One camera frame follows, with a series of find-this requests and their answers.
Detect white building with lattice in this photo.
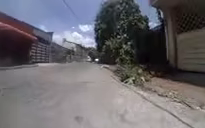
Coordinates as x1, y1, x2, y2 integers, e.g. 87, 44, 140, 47
149, 0, 205, 75

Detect building with red awning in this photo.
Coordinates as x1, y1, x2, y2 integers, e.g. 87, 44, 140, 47
0, 7, 54, 68

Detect distant pale buildings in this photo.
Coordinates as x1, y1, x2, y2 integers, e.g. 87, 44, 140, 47
49, 38, 91, 64

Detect large green tree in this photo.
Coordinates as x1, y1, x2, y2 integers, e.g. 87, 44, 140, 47
93, 0, 150, 66

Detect dark fence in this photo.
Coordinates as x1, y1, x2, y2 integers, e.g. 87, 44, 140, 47
136, 29, 168, 66

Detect overhead wires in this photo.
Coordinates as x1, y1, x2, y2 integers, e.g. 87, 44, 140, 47
61, 0, 85, 27

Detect concrete kerb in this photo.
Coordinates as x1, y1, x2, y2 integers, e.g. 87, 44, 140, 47
0, 63, 40, 72

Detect low green plants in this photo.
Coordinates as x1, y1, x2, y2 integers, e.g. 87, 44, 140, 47
115, 63, 153, 86

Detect dirt verge strip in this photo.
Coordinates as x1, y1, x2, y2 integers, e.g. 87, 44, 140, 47
104, 64, 205, 128

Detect grey concrete road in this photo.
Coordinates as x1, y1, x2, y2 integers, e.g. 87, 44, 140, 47
0, 61, 194, 128

